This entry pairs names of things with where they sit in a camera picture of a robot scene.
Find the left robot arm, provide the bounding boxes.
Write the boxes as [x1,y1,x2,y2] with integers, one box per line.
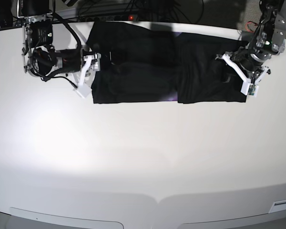
[216,0,286,84]

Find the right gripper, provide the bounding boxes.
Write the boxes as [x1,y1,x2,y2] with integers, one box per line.
[52,49,101,88]

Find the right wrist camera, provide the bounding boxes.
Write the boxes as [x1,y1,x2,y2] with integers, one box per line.
[74,83,92,98]

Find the black power strip red switch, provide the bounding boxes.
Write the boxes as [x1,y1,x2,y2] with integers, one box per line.
[79,14,138,22]

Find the black T-shirt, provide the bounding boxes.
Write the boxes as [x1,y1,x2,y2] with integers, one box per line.
[87,21,246,104]

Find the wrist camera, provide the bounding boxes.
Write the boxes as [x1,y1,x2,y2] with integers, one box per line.
[241,82,259,97]
[74,83,92,98]

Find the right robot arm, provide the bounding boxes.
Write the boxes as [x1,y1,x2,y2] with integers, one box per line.
[17,0,101,92]

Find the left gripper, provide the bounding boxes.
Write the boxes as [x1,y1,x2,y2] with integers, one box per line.
[215,47,271,85]

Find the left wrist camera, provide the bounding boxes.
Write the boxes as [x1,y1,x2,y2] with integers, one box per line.
[241,82,259,97]

